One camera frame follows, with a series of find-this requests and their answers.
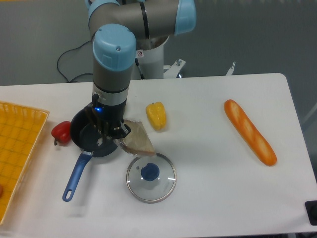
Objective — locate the orange baguette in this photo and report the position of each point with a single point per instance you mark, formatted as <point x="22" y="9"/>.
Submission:
<point x="247" y="130"/>

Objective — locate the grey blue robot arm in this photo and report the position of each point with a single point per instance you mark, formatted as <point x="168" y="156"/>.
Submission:
<point x="115" y="28"/>

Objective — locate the triangular toast slice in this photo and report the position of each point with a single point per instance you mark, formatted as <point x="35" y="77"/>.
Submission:
<point x="137" y="142"/>

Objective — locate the yellow wicker basket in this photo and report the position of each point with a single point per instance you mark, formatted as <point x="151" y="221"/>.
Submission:
<point x="20" y="129"/>

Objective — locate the yellow bell pepper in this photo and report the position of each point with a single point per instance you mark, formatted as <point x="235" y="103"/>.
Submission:
<point x="156" y="115"/>

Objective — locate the black pot blue handle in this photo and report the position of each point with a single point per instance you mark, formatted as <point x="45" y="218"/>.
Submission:
<point x="84" y="133"/>

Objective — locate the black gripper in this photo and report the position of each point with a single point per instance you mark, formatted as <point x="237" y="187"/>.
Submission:
<point x="109" y="120"/>

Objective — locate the glass lid blue knob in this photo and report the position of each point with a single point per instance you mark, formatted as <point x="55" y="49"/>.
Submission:
<point x="151" y="179"/>

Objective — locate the red bell pepper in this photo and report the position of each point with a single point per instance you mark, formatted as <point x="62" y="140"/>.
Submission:
<point x="61" y="133"/>

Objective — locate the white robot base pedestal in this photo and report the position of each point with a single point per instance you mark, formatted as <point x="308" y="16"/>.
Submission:
<point x="149" y="62"/>

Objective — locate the black device at table edge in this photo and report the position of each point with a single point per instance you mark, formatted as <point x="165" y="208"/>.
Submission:
<point x="311" y="208"/>

